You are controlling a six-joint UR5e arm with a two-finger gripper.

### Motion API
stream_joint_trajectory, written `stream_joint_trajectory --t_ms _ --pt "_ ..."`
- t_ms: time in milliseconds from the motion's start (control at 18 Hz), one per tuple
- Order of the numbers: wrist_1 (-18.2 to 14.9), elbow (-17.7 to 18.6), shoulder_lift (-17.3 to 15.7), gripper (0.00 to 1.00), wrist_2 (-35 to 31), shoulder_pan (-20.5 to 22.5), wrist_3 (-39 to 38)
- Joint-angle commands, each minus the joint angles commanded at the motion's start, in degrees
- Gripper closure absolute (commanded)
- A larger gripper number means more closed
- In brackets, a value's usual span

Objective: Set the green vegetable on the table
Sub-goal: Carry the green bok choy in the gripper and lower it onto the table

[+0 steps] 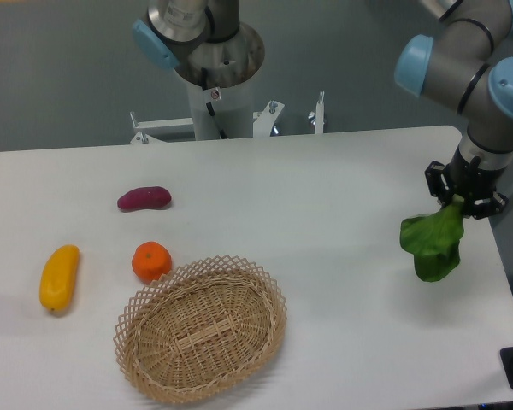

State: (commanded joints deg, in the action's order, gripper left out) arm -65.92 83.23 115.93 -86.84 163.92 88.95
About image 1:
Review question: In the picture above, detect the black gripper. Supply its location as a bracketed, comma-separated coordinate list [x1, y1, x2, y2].
[424, 144, 513, 220]

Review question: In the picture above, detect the green bok choy vegetable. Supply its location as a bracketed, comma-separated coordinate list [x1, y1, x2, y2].
[399, 195, 464, 283]

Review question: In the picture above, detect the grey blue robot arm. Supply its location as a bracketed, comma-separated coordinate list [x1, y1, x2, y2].
[132, 1, 513, 219]

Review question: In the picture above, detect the woven wicker basket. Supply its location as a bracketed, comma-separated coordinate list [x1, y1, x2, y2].
[113, 255, 287, 404]

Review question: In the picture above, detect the purple sweet potato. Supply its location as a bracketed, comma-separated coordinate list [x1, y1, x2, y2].
[116, 186, 172, 212]

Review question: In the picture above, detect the orange tangerine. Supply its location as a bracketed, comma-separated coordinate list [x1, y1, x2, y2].
[132, 242, 173, 283]

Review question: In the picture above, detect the yellow mango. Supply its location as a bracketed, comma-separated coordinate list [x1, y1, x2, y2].
[38, 244, 80, 317]

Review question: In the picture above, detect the white metal base frame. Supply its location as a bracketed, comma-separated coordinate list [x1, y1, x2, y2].
[128, 91, 328, 145]

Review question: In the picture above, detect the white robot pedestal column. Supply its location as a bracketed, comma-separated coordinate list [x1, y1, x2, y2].
[186, 81, 253, 141]

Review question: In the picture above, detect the black cable on pedestal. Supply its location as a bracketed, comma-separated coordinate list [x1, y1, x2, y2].
[200, 67, 231, 140]

